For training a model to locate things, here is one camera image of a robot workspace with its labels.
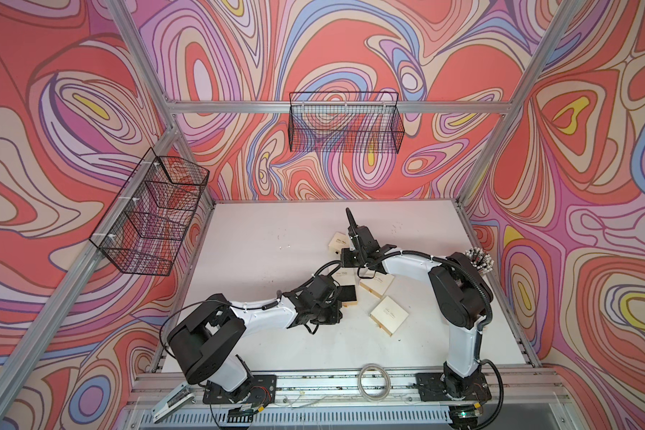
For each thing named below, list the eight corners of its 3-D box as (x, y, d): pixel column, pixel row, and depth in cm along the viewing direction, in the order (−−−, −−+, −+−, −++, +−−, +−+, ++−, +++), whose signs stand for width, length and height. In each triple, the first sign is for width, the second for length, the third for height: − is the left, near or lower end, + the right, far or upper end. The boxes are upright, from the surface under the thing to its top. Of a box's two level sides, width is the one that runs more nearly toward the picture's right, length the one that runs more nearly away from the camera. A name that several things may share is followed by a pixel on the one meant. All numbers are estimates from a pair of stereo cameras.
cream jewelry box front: (390, 337, 83) (392, 334, 81) (369, 316, 88) (370, 313, 86) (408, 317, 87) (409, 314, 85) (386, 298, 92) (387, 295, 90)
